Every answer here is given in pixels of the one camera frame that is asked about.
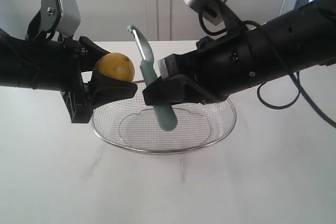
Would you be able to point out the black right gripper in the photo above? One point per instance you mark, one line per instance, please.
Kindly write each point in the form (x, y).
(208, 74)

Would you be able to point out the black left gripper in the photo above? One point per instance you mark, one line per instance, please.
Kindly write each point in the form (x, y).
(58, 65)

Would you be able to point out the yellow lemon with sticker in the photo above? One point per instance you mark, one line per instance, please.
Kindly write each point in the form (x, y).
(116, 66)

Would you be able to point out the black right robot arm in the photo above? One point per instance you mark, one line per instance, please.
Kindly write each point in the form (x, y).
(294, 41)

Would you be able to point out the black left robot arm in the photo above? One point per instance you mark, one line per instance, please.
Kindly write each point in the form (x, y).
(14, 64)

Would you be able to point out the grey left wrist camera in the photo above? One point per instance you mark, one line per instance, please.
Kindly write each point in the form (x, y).
(60, 16)

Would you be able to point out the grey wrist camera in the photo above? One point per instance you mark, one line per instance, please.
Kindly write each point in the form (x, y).
(215, 12)
(60, 16)

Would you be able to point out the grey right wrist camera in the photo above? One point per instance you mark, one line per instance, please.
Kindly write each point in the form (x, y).
(215, 12)

